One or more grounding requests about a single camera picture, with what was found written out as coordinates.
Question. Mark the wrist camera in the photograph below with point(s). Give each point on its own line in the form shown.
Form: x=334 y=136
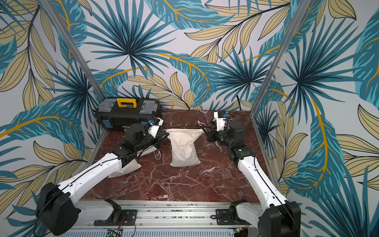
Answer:
x=220 y=119
x=154 y=125

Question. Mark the aluminium corner post left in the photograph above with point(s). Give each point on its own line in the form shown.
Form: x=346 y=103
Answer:
x=58 y=22

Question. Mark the aluminium corner post right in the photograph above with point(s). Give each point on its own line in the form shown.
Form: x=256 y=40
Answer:
x=295 y=22

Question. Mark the aluminium corner post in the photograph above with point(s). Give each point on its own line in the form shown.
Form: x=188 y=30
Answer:
x=295 y=22
x=58 y=22

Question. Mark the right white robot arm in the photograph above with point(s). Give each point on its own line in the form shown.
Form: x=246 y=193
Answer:
x=257 y=177

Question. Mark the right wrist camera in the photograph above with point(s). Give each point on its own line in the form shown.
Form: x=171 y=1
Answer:
x=220 y=119

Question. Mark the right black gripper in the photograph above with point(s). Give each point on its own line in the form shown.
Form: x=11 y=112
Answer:
x=212 y=134

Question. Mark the cream cloth drawstring bag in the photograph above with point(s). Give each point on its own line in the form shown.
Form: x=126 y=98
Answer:
x=183 y=148

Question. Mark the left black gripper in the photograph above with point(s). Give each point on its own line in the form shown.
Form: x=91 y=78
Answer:
x=158 y=139

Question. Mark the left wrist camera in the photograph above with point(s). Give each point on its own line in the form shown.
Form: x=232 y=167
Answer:
x=154 y=125

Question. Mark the black plastic toolbox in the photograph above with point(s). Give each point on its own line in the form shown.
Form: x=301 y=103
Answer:
x=117 y=114

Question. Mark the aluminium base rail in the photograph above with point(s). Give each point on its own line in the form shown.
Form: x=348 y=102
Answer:
x=180 y=214

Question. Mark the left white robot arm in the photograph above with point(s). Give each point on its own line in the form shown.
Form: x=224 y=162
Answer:
x=59 y=206

